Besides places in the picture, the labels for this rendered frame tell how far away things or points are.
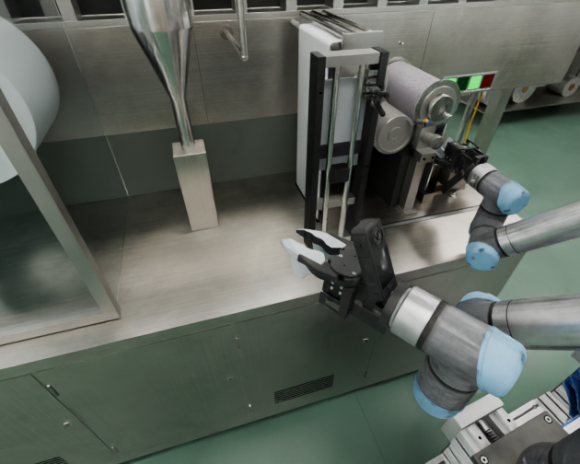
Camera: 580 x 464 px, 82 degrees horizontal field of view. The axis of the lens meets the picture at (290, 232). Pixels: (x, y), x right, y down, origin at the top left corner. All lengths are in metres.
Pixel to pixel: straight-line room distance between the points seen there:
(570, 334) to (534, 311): 0.05
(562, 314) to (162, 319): 0.79
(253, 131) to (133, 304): 0.71
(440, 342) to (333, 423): 1.28
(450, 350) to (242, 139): 1.02
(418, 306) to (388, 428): 1.31
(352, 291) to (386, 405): 1.32
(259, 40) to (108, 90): 0.48
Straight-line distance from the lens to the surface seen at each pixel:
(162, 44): 0.88
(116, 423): 1.38
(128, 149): 1.29
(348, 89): 0.84
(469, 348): 0.48
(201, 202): 1.07
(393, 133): 1.09
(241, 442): 1.70
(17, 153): 0.70
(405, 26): 1.39
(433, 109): 1.10
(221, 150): 1.29
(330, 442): 1.70
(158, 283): 1.01
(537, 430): 1.00
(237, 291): 0.93
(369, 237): 0.46
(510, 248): 0.96
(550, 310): 0.59
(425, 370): 0.56
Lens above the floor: 1.62
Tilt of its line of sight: 41 degrees down
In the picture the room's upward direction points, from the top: straight up
